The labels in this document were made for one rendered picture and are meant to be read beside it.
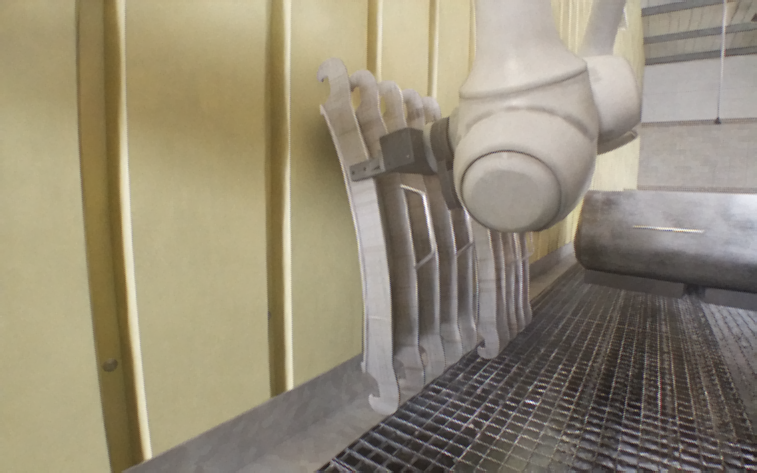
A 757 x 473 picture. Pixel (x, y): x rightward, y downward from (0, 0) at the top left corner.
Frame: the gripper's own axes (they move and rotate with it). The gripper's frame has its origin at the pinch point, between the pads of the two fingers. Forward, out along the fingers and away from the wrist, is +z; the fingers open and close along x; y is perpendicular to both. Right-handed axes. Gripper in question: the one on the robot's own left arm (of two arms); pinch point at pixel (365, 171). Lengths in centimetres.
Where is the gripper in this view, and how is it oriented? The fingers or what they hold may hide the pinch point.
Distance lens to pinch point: 62.2
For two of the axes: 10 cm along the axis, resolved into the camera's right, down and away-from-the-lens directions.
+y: -1.6, -9.9, 0.1
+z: -7.8, 1.4, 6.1
